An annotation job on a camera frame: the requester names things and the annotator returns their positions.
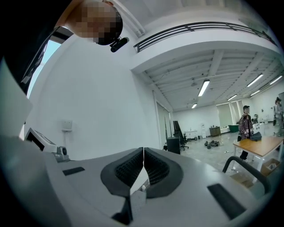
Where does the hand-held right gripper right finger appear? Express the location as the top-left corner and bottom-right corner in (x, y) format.
(144, 147), (185, 199)

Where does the white ceiling pipe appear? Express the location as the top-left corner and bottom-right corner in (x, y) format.
(110, 0), (146, 38)

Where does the black office chair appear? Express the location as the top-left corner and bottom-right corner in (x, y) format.
(173, 120), (189, 151)

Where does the cardboard box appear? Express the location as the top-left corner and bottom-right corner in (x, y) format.
(260, 158), (280, 177)

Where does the cart with dark grey handle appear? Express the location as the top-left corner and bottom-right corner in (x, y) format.
(222, 156), (272, 196)

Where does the white wall box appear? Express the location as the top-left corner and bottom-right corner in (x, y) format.
(61, 119), (73, 133)

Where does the white window blind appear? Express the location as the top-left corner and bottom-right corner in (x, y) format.
(216, 102), (233, 129)

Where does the black balcony railing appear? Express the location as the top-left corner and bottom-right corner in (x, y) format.
(133, 21), (278, 53)

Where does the flat cardboard sheet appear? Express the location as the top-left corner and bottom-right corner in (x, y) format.
(230, 172), (254, 188)

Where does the person's black jacket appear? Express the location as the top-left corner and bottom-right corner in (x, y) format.
(4, 0), (75, 98)

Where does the black head camera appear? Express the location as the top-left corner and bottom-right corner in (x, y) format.
(110, 37), (130, 53)

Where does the wooden table with white legs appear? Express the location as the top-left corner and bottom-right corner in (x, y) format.
(233, 135), (284, 172)

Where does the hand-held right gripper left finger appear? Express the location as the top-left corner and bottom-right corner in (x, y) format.
(100, 147), (144, 225)

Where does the brown cabinet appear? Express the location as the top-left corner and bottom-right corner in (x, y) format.
(209, 126), (221, 137)

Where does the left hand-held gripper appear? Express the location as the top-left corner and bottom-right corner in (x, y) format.
(24, 127), (70, 163)

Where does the window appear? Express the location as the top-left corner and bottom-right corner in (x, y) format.
(26, 39), (62, 99)

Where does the person's head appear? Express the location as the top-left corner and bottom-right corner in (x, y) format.
(55, 0), (124, 46)

